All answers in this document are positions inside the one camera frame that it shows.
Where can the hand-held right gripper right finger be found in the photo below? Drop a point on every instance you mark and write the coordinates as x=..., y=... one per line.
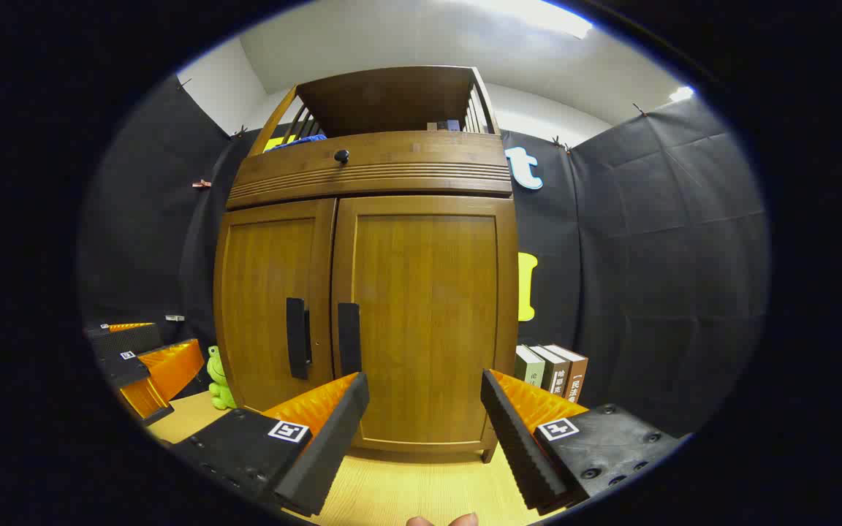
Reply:
x=520, y=446

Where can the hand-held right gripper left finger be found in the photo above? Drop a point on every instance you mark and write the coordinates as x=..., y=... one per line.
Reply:
x=326, y=438

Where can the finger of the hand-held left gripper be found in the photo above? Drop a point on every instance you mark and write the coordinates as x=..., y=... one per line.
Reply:
x=129, y=342
x=172, y=369

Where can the wooden shoe cabinet door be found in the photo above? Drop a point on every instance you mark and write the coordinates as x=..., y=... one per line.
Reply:
x=428, y=307
x=260, y=292

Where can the wooden double-door shoe cabinet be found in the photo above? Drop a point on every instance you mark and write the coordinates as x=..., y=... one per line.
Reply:
x=392, y=102

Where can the wooden cabinet drawer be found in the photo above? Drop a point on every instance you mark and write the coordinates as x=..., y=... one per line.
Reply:
x=392, y=172

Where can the green frog plush toy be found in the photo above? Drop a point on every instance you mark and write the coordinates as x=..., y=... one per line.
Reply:
x=218, y=376

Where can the green book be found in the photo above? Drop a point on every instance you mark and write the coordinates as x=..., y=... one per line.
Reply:
x=527, y=369

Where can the dark brown book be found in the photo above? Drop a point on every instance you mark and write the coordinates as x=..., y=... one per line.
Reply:
x=554, y=372

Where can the light brown book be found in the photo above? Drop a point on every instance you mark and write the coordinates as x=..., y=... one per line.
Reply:
x=576, y=380

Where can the blue cloth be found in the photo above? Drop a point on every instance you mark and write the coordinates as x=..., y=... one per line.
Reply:
x=300, y=141

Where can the black round drawer knob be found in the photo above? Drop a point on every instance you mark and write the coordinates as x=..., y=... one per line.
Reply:
x=341, y=155

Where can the small dark books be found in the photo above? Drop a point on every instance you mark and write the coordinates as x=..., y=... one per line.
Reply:
x=446, y=125

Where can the small ceiling light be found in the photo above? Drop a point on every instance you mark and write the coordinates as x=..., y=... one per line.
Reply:
x=681, y=93

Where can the large ceiling light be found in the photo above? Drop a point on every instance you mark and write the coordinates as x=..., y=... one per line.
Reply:
x=538, y=14

